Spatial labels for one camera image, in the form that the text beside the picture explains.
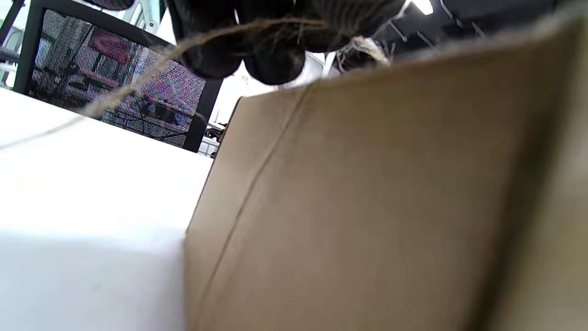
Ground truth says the beige twine string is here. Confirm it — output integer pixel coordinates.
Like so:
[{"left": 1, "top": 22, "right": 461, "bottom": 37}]
[{"left": 0, "top": 17, "right": 391, "bottom": 150}]

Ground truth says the person's left hand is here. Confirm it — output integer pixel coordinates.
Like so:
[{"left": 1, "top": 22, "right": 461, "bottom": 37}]
[{"left": 87, "top": 0, "right": 407, "bottom": 86}]

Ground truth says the brown cardboard box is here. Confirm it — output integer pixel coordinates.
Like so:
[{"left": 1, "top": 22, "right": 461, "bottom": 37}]
[{"left": 184, "top": 7, "right": 588, "bottom": 331}]

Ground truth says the black mesh office chair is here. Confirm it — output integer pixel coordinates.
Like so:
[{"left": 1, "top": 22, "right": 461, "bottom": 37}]
[{"left": 0, "top": 0, "right": 223, "bottom": 153}]

